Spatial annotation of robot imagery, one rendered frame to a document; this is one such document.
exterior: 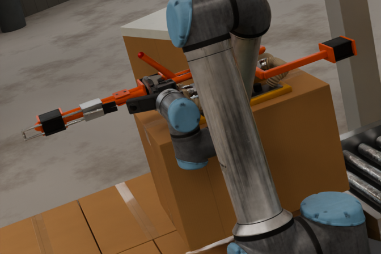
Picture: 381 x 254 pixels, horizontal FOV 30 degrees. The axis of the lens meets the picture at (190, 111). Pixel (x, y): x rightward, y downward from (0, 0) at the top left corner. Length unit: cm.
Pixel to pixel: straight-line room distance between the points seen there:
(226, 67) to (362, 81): 228
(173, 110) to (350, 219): 60
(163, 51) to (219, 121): 228
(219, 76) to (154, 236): 130
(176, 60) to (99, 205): 102
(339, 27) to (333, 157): 140
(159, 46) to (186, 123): 190
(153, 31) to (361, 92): 116
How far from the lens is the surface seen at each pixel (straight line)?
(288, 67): 221
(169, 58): 386
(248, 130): 164
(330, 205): 176
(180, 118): 202
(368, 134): 316
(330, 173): 248
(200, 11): 161
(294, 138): 238
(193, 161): 208
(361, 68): 383
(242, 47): 177
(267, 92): 236
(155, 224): 289
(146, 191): 317
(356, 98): 386
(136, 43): 408
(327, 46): 225
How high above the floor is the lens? 192
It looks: 20 degrees down
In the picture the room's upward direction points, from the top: 15 degrees counter-clockwise
